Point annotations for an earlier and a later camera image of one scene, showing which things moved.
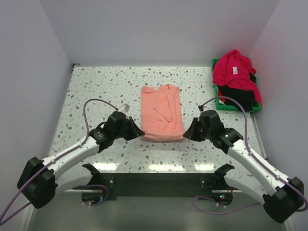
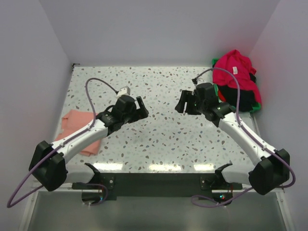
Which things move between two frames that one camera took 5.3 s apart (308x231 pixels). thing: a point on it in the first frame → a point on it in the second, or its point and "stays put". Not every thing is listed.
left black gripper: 135,131 → 141,113
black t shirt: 246,98 stays put
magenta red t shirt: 233,70 stays put
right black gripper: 190,133 → 185,96
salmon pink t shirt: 160,114 → 75,121
